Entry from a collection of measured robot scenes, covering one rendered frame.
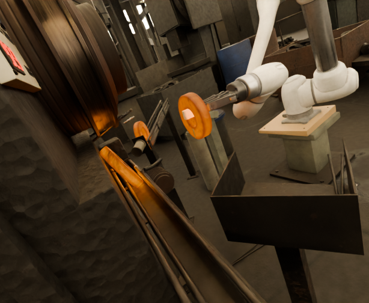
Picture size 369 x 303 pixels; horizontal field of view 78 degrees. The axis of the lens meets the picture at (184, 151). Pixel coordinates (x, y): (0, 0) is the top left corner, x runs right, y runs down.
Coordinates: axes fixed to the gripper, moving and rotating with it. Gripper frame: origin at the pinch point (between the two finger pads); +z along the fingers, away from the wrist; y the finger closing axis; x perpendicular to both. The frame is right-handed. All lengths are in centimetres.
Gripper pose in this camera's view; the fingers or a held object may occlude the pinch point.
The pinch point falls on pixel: (193, 111)
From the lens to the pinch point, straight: 75.0
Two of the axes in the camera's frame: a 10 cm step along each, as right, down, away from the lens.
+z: -8.4, 4.3, -3.3
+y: -4.4, -1.9, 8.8
